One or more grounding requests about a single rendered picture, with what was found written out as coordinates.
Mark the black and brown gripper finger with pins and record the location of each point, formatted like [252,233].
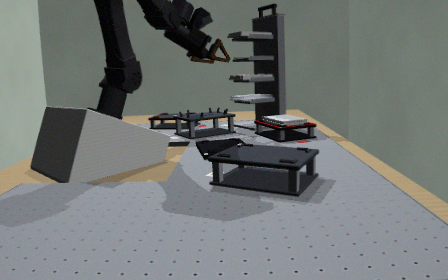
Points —
[219,44]
[195,59]

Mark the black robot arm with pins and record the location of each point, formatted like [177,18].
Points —
[122,65]

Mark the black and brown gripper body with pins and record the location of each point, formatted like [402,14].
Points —
[196,49]

